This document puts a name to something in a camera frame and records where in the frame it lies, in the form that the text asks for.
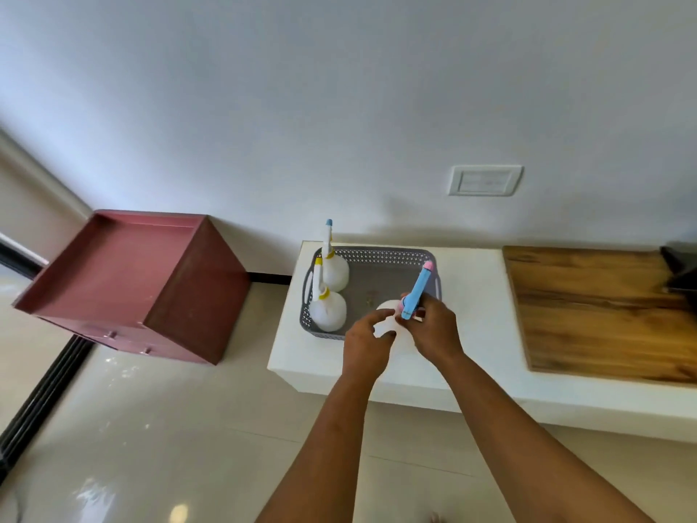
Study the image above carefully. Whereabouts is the person's right hand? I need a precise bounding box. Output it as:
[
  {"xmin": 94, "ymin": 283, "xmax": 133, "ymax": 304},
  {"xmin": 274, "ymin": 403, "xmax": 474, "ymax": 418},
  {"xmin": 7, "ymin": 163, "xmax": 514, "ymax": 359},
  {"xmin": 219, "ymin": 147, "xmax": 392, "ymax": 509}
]
[{"xmin": 400, "ymin": 292, "xmax": 465, "ymax": 366}]

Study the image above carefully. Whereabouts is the person's left hand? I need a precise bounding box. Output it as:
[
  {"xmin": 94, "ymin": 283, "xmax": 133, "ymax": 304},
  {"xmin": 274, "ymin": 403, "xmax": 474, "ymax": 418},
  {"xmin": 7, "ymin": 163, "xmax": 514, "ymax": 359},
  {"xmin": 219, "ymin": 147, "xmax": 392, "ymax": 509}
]
[{"xmin": 342, "ymin": 308, "xmax": 398, "ymax": 380}]

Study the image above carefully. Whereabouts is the blue nozzle with pink tip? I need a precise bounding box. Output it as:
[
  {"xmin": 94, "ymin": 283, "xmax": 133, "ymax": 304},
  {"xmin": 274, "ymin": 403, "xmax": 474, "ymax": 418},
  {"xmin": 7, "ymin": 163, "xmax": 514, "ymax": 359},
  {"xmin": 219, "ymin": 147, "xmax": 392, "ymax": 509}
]
[{"xmin": 399, "ymin": 260, "xmax": 435, "ymax": 322}]

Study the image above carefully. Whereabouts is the white plastic bottle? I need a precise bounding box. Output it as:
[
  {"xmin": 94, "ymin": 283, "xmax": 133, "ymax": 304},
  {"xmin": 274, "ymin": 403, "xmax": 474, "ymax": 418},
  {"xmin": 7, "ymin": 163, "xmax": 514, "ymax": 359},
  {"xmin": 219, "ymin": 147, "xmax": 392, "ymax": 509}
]
[{"xmin": 376, "ymin": 299, "xmax": 423, "ymax": 352}]

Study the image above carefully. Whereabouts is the person's left forearm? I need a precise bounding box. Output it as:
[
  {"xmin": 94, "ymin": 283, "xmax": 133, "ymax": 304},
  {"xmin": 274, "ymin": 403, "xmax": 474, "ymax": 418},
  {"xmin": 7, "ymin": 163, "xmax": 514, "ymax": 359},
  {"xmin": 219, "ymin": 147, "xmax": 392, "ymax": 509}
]
[{"xmin": 255, "ymin": 370, "xmax": 383, "ymax": 523}]

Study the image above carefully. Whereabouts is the person's right forearm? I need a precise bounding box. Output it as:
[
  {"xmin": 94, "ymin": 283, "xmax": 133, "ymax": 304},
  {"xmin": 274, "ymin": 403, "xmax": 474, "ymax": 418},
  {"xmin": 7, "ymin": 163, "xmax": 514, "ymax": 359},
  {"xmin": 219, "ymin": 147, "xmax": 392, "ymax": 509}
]
[{"xmin": 436, "ymin": 351, "xmax": 655, "ymax": 523}]

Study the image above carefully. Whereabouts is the grey perforated plastic basket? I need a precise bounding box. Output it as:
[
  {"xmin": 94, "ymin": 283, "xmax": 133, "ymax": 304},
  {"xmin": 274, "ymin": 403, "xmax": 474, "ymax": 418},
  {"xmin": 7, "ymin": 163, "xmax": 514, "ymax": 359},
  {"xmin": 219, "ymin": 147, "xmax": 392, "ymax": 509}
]
[{"xmin": 299, "ymin": 246, "xmax": 442, "ymax": 341}]

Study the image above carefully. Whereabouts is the white bottle with yellow collar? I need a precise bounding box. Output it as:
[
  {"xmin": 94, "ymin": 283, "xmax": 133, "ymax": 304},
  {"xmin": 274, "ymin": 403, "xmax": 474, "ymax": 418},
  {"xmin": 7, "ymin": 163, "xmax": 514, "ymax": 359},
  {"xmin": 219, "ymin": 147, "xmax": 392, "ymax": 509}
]
[
  {"xmin": 321, "ymin": 219, "xmax": 350, "ymax": 293},
  {"xmin": 309, "ymin": 258, "xmax": 348, "ymax": 333}
]

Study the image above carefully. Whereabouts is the brown wooden board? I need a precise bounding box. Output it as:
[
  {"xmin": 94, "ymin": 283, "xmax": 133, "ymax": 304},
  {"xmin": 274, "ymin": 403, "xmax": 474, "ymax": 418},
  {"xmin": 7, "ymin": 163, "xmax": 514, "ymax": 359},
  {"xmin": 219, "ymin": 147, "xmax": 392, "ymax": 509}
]
[{"xmin": 501, "ymin": 245, "xmax": 697, "ymax": 386}]

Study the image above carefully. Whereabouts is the red metal drawer cabinet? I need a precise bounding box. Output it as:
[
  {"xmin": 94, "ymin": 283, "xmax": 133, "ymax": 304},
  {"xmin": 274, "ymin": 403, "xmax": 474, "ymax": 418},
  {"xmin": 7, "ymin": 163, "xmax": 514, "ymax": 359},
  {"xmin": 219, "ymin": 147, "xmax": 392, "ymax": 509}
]
[{"xmin": 12, "ymin": 209, "xmax": 252, "ymax": 366}]

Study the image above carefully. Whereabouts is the dark black object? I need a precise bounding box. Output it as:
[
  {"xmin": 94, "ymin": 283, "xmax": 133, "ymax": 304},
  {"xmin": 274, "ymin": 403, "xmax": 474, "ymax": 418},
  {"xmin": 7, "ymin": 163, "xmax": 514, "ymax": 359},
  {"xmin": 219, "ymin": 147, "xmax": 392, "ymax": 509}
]
[{"xmin": 660, "ymin": 243, "xmax": 697, "ymax": 312}]

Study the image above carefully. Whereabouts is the white wall switch plate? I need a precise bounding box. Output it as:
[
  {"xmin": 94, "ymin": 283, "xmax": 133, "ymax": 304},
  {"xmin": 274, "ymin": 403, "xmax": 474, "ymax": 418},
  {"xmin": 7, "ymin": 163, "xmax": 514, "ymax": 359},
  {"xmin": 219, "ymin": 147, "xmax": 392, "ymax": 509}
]
[{"xmin": 448, "ymin": 165, "xmax": 524, "ymax": 198}]

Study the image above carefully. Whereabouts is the black sliding door frame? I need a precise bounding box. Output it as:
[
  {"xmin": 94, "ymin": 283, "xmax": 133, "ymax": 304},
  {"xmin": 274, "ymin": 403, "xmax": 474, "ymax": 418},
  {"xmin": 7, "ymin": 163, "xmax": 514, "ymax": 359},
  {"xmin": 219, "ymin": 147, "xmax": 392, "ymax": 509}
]
[{"xmin": 0, "ymin": 233, "xmax": 97, "ymax": 485}]

